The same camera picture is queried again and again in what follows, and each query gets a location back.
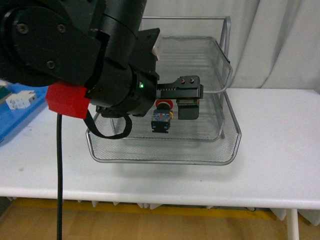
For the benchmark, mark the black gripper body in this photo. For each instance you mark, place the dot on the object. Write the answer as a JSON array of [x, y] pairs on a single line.
[[128, 81]]

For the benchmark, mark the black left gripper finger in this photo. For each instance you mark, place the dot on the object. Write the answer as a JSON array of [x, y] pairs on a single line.
[[187, 91]]

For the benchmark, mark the red emergency stop button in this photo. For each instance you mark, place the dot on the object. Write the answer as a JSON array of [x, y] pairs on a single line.
[[162, 116]]

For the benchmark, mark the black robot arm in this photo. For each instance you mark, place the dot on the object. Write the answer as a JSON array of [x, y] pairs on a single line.
[[89, 52]]

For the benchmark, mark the silver mesh tray rack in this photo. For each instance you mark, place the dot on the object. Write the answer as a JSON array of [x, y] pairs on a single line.
[[202, 133]]

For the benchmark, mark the white curtain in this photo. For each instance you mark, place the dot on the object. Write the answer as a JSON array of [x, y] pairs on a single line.
[[274, 44]]

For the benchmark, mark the white circuit breaker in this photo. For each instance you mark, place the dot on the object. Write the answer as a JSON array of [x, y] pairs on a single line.
[[21, 100]]

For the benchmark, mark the blue plastic tray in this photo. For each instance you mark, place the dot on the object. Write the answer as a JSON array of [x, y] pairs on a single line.
[[12, 121]]

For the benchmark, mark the white table leg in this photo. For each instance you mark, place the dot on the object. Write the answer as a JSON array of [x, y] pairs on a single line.
[[292, 221]]

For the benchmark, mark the red camera mount block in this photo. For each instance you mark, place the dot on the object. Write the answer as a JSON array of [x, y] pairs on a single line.
[[68, 99]]

